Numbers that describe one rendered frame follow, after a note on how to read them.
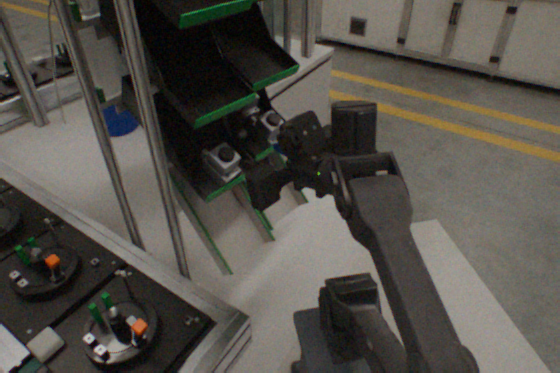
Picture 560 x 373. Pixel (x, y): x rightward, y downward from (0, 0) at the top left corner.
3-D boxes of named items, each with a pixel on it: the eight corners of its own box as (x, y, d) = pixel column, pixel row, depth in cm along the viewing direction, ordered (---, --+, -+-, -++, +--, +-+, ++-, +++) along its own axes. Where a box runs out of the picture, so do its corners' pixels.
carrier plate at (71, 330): (212, 322, 78) (211, 316, 77) (115, 435, 62) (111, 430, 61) (132, 269, 89) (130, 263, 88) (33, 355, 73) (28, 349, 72)
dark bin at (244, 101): (253, 102, 70) (265, 72, 64) (194, 130, 62) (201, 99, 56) (162, 8, 76) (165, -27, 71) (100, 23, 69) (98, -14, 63)
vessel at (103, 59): (136, 90, 149) (112, -15, 126) (106, 105, 139) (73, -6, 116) (113, 82, 155) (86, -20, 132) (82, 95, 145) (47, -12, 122)
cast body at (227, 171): (239, 178, 77) (247, 158, 71) (223, 190, 74) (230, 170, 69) (210, 150, 78) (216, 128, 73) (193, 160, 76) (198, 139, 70)
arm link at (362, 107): (409, 216, 45) (415, 115, 41) (341, 225, 44) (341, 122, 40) (371, 181, 55) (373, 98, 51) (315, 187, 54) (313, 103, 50)
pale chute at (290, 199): (299, 205, 101) (309, 202, 97) (263, 232, 93) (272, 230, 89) (242, 112, 100) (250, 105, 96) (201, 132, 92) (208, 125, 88)
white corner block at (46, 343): (69, 348, 74) (61, 337, 72) (46, 368, 71) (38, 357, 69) (54, 335, 76) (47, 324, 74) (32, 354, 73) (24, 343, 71)
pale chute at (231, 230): (266, 242, 91) (276, 240, 87) (223, 276, 83) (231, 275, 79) (203, 139, 90) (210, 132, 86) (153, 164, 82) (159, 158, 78)
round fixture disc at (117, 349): (175, 323, 76) (173, 317, 75) (117, 385, 67) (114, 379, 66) (128, 289, 82) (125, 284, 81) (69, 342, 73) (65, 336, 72)
